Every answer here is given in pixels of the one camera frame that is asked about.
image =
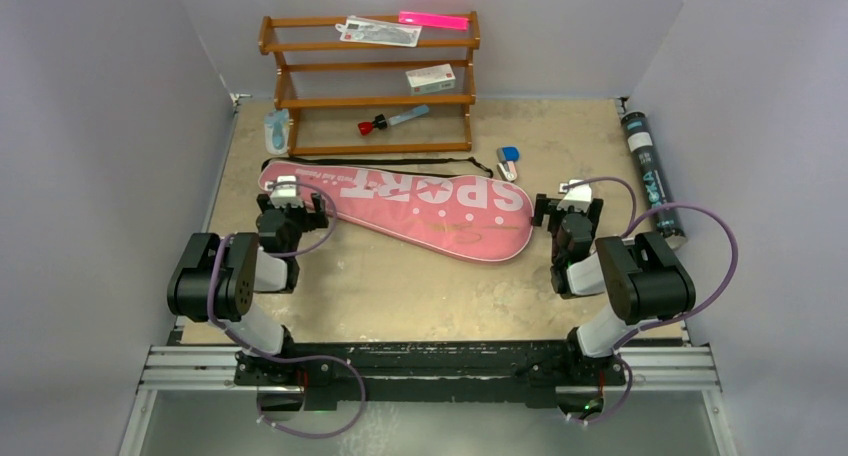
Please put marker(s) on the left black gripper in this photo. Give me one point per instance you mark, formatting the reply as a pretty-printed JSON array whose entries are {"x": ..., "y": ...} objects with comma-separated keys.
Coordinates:
[{"x": 311, "y": 221}]

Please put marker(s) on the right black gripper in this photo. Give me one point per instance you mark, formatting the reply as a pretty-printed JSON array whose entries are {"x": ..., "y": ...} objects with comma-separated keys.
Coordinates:
[{"x": 556, "y": 211}]

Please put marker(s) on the pink racket cover bag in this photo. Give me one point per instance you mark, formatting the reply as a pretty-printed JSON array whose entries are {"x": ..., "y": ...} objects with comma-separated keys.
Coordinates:
[{"x": 469, "y": 217}]

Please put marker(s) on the black shuttlecock tube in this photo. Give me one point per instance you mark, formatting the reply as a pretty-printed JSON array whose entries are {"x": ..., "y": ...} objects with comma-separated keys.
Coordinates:
[{"x": 640, "y": 142}]

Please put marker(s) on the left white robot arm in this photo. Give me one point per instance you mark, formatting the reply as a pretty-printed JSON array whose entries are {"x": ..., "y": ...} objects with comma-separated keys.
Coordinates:
[{"x": 216, "y": 277}]

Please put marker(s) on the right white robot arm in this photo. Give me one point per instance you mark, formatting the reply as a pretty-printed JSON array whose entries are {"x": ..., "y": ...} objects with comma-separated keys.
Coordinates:
[{"x": 641, "y": 276}]

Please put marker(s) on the white pink small clip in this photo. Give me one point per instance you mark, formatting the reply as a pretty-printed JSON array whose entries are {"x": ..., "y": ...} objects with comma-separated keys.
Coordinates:
[{"x": 507, "y": 171}]

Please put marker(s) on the blue grey eraser block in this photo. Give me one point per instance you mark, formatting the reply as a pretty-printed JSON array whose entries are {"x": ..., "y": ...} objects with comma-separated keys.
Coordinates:
[{"x": 508, "y": 154}]

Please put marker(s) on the light blue packaged item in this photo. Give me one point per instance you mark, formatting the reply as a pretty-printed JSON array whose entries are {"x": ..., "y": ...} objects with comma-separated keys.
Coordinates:
[{"x": 276, "y": 132}]

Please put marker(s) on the light blue glue stick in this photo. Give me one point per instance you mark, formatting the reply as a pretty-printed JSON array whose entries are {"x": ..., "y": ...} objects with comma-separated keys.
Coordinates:
[{"x": 408, "y": 115}]

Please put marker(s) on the wooden three-tier shelf rack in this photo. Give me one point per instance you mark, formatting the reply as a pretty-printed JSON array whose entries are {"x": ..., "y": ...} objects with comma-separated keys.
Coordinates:
[{"x": 285, "y": 96}]

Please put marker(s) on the white red small box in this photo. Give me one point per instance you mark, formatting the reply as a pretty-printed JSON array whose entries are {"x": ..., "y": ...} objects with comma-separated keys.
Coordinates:
[{"x": 431, "y": 79}]

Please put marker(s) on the clear plastic blister package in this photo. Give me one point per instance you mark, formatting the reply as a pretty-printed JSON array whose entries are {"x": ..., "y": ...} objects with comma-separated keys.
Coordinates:
[{"x": 375, "y": 32}]

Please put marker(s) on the pink flat ruler package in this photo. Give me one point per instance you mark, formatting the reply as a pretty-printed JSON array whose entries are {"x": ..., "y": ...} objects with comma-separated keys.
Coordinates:
[{"x": 432, "y": 20}]

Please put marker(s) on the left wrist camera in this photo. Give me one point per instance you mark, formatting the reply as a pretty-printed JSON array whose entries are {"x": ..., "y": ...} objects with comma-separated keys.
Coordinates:
[{"x": 284, "y": 192}]

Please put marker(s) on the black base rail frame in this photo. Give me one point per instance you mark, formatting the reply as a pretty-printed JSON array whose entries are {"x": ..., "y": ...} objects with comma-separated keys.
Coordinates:
[{"x": 538, "y": 374}]

